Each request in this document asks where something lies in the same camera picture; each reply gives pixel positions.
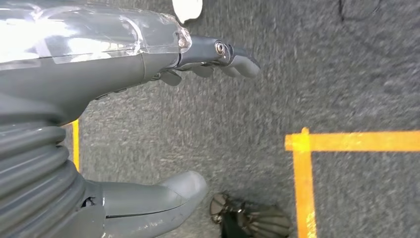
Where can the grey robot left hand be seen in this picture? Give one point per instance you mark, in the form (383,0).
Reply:
(82,65)

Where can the yellow floor tape marking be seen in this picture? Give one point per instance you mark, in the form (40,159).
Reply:
(303,184)

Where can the white rounded object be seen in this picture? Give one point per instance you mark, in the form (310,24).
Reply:
(187,10)

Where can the black robot foot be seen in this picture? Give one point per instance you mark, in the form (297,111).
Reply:
(256,223)

